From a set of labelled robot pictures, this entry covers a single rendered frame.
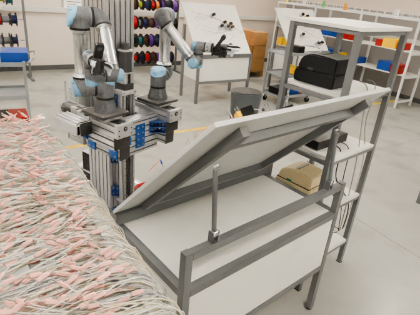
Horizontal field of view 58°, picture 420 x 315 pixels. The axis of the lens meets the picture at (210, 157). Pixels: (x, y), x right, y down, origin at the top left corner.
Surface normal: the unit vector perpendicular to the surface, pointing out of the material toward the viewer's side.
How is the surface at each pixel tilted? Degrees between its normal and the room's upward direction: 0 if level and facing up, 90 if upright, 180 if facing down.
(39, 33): 90
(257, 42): 90
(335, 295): 0
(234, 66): 90
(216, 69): 90
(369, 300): 0
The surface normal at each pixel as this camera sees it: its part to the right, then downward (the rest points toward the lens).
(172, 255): 0.09, -0.90
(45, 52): 0.54, 0.40
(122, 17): 0.79, 0.32
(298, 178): -0.72, 0.23
